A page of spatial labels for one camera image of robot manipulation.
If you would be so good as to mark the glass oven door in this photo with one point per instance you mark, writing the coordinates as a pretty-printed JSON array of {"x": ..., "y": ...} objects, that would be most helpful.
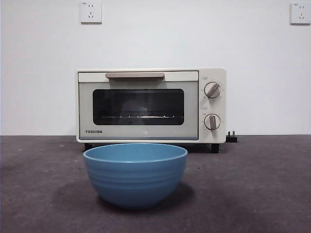
[{"x": 138, "y": 132}]

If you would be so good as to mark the blue bowl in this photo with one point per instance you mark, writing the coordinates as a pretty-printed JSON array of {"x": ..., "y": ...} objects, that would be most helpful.
[{"x": 134, "y": 182}]

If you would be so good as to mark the beige oven knob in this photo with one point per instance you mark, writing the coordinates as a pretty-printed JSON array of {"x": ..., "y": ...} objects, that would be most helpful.
[
  {"x": 212, "y": 122},
  {"x": 212, "y": 90}
]

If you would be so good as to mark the cream toaster oven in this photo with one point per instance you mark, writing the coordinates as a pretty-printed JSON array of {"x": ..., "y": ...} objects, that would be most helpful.
[{"x": 212, "y": 72}]

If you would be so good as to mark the white wall socket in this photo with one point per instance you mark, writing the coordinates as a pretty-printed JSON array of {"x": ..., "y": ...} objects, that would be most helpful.
[
  {"x": 300, "y": 13},
  {"x": 91, "y": 12}
]

